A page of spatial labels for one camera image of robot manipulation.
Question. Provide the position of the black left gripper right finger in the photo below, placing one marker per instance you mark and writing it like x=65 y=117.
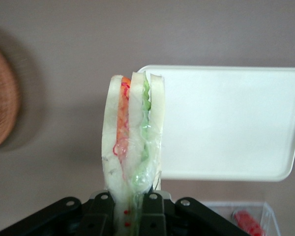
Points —
x=152 y=216

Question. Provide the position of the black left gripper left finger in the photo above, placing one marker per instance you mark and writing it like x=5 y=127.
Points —
x=100 y=216

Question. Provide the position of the triangle sandwich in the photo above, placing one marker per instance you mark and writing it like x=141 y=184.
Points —
x=134 y=137

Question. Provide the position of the cream plastic serving tray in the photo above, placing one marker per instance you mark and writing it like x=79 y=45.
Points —
x=223 y=123

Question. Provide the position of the round brown wicker basket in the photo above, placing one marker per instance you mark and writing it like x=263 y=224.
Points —
x=2 y=103

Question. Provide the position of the red cola bottle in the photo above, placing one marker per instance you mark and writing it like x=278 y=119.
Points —
x=249 y=222

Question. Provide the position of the clear acrylic bottle rack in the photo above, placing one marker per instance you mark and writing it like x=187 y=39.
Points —
x=273 y=216

